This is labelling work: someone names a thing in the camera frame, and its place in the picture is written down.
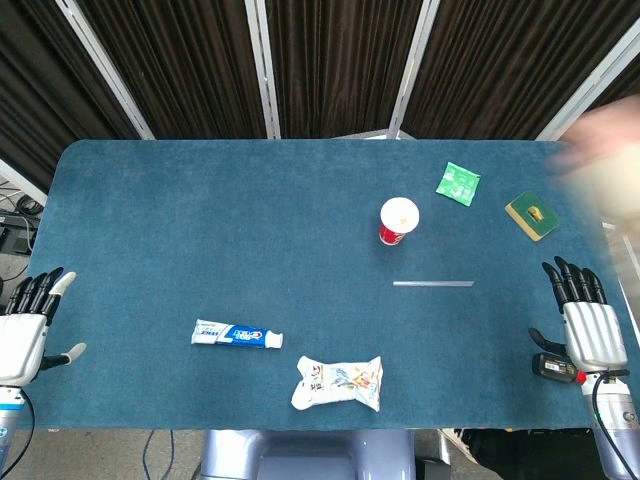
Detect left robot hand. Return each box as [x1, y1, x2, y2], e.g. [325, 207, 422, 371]
[0, 266, 88, 387]

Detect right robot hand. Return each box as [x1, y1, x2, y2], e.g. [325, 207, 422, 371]
[528, 256, 629, 374]

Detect thin silver rod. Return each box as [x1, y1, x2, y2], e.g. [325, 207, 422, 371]
[392, 280, 476, 289]

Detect red paper cup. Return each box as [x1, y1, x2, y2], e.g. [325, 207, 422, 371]
[378, 196, 421, 247]

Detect black bottle red cap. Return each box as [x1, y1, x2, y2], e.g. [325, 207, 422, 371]
[532, 352, 586, 385]

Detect black device box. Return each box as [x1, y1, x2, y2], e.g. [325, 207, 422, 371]
[0, 213, 37, 255]

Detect white table leg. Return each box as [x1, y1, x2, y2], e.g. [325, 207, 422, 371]
[437, 428, 467, 461]

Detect green sachet packet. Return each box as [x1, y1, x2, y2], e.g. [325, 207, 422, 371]
[434, 161, 482, 206]

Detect black box under table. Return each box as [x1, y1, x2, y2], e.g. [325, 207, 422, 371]
[414, 457, 451, 480]

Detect blue white toothpaste tube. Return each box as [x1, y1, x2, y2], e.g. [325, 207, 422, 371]
[190, 318, 285, 350]

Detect black pleated curtain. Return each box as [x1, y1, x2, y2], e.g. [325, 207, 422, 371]
[74, 0, 269, 140]
[264, 0, 426, 140]
[594, 49, 640, 106]
[402, 0, 640, 141]
[0, 0, 141, 194]

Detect white snack bag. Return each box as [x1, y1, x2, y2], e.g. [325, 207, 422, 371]
[291, 355, 384, 413]

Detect grey robot torso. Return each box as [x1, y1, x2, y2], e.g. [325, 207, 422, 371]
[199, 428, 416, 480]

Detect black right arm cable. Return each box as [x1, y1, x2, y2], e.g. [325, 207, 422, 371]
[592, 368, 634, 479]

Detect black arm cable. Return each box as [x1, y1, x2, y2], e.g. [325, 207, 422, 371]
[592, 368, 634, 479]
[0, 387, 36, 480]

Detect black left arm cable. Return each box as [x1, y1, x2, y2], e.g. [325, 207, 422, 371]
[0, 387, 36, 480]

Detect white partition frame post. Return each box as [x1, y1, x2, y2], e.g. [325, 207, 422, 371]
[54, 0, 155, 140]
[244, 0, 281, 140]
[0, 158, 49, 206]
[388, 0, 441, 140]
[534, 29, 640, 142]

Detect dark floor cable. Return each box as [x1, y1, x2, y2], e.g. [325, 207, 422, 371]
[142, 429, 176, 480]

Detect white frame foot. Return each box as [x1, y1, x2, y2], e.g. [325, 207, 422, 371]
[329, 128, 416, 141]

